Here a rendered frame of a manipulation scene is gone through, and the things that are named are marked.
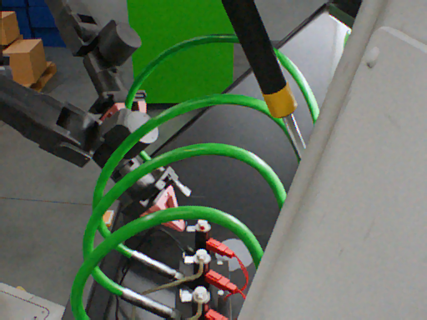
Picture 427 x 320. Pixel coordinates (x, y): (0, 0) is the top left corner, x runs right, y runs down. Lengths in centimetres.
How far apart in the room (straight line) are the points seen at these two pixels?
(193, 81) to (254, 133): 306
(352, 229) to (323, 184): 4
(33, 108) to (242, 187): 59
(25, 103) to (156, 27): 330
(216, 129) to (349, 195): 81
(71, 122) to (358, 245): 56
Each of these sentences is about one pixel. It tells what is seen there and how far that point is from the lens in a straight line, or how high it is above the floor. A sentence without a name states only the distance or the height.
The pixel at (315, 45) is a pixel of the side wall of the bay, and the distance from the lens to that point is 94.
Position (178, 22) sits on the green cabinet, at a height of 86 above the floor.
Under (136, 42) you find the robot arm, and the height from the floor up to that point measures 138.
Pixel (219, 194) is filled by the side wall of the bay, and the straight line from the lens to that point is 107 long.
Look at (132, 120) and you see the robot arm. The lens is 65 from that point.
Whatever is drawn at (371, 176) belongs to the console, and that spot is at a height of 147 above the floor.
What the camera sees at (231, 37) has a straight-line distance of 66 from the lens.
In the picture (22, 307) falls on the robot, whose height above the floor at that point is 28.
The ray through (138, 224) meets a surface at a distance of 43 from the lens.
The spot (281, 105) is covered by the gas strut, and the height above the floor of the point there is 146.
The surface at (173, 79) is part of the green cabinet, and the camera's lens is 403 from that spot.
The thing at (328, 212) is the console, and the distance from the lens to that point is 21.
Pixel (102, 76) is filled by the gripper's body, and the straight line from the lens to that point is 83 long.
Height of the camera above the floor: 156
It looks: 29 degrees down
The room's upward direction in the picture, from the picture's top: straight up
